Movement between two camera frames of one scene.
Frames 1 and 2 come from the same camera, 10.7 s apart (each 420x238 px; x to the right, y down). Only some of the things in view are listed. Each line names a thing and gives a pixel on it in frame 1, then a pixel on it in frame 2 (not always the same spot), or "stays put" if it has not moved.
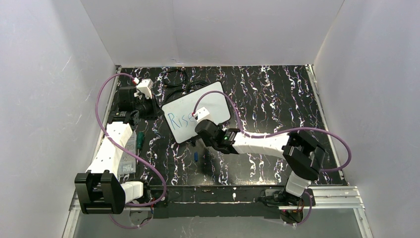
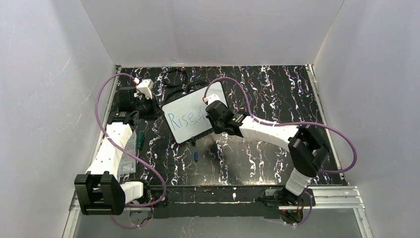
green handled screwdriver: x=140 y=142 stays put
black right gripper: x=202 y=128 to x=212 y=117
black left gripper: x=152 y=107 stays put
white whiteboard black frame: x=179 y=112 stays put
